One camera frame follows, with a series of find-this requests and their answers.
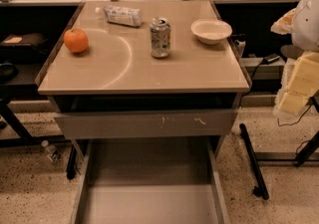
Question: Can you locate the orange fruit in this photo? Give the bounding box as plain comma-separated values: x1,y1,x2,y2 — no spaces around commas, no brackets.
63,28,89,53

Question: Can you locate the black power adapter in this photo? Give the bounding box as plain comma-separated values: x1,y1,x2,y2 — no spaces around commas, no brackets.
262,54,280,65

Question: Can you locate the grey drawer cabinet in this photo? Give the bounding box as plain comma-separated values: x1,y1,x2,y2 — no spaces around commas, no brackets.
34,0,253,224

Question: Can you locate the open grey middle drawer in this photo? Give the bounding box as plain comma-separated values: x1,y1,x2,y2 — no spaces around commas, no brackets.
70,137,230,224

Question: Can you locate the silver 7up soda can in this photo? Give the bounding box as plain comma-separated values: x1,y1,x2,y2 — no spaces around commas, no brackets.
150,17,170,59

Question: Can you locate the closed grey top drawer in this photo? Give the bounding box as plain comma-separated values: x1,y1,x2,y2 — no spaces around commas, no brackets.
55,109,237,139

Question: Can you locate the white bowl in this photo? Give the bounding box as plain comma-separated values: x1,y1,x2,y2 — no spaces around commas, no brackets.
190,19,232,45

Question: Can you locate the clear plastic water bottle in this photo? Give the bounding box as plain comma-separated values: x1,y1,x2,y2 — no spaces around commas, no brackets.
95,5,143,27

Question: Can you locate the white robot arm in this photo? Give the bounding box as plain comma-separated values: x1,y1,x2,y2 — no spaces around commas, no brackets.
270,0,319,115

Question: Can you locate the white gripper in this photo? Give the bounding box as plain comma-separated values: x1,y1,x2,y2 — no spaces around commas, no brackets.
270,8,319,114

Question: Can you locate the black cable on floor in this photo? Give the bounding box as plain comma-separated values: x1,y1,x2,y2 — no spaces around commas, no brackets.
276,102,315,128

